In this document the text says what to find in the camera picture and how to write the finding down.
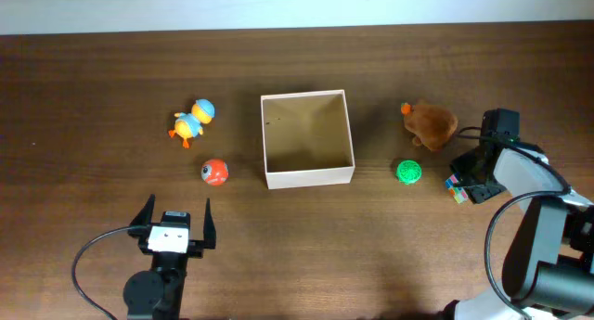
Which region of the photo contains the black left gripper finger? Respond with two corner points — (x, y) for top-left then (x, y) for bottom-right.
(130, 194), (156, 226)
(202, 199), (216, 250)

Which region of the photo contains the pastel puzzle cube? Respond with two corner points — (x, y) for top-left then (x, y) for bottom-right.
(445, 173), (469, 204)

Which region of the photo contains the brown plush toy with orange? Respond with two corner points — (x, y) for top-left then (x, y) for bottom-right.
(400, 103), (458, 152)

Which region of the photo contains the green lattice ball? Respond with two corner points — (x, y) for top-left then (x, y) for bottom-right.
(395, 160), (422, 185)

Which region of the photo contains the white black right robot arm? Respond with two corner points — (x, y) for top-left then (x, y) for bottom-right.
(441, 138), (593, 319)

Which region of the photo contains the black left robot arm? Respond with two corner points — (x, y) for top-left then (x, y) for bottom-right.
(123, 195), (216, 320)

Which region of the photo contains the red grey toy ball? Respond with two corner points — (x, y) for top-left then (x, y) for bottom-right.
(200, 159), (229, 186)

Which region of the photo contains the yellow blue toy duck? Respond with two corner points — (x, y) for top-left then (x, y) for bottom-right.
(168, 99), (215, 149)

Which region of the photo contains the beige open cardboard box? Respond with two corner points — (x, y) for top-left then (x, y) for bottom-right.
(261, 90), (355, 190)

